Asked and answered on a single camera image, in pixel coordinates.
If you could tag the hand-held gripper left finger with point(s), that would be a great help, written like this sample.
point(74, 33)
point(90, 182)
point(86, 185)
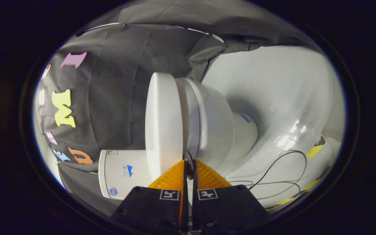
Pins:
point(152, 209)

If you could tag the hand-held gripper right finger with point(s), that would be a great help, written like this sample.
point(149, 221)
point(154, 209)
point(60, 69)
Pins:
point(227, 205)

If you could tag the black lid pull tab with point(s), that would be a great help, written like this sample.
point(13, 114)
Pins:
point(189, 168)

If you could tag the white toilet lid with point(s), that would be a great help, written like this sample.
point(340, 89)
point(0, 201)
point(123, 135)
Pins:
point(163, 124)

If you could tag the white toilet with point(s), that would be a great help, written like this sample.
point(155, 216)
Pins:
point(214, 120)

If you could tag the yellow black floor sticker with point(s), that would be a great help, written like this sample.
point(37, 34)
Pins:
point(315, 150)

